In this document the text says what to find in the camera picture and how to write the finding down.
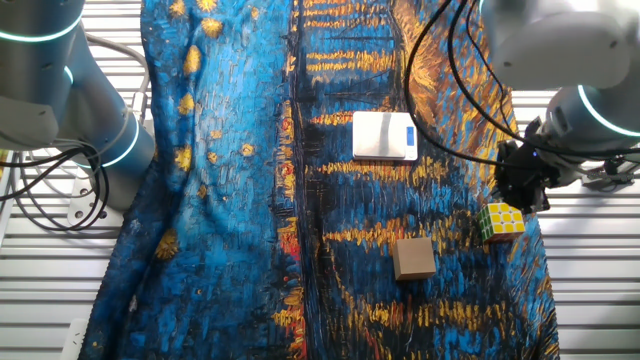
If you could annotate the silver digital scale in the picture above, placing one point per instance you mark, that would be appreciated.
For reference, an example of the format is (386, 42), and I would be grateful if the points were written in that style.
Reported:
(377, 135)

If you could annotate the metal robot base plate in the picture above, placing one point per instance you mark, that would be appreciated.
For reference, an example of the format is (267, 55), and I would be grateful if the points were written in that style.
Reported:
(82, 207)

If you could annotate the blue starry night painted cloth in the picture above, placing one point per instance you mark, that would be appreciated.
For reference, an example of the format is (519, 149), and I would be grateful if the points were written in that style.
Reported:
(225, 200)

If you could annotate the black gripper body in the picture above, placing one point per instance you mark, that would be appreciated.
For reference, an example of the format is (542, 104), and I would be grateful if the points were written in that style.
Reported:
(537, 170)

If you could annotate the white plastic piece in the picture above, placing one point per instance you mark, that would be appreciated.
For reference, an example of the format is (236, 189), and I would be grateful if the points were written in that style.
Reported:
(74, 340)

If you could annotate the Rubik's cube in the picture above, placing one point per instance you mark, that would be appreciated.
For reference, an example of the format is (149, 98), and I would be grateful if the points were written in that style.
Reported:
(500, 225)

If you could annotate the large wooden cube block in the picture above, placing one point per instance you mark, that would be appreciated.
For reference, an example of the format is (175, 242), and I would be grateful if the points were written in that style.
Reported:
(414, 257)

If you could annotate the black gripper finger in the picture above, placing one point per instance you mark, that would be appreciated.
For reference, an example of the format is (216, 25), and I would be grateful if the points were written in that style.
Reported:
(539, 205)
(523, 200)

